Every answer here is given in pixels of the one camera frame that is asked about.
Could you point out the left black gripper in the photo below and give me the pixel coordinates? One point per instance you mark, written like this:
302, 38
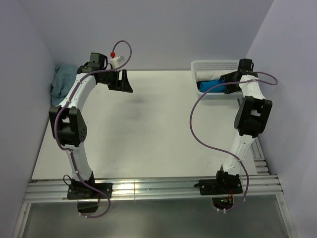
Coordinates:
123, 85

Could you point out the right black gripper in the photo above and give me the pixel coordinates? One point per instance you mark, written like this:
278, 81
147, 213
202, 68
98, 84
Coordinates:
230, 89

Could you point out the bright blue t-shirt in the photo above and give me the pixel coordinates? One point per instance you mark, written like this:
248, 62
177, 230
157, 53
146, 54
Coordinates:
206, 85

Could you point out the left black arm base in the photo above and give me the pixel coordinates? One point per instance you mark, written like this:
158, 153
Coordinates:
78, 191

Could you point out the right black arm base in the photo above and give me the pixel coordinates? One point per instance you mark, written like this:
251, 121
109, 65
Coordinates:
218, 188

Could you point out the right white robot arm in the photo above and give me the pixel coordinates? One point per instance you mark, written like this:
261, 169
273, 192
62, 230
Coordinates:
249, 122

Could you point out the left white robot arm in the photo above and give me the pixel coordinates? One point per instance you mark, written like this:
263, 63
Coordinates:
68, 126

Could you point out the white rolled t-shirt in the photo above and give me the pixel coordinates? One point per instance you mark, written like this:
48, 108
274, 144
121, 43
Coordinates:
210, 75

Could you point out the white perforated plastic basket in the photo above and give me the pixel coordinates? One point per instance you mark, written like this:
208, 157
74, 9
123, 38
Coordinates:
209, 65

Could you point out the grey-blue crumpled t-shirt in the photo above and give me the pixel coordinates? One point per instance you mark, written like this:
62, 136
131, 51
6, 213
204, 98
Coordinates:
64, 79

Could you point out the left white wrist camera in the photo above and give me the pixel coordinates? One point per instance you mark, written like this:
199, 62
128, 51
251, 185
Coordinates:
115, 61

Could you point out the aluminium front rail frame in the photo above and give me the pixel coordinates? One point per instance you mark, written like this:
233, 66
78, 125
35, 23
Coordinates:
51, 191

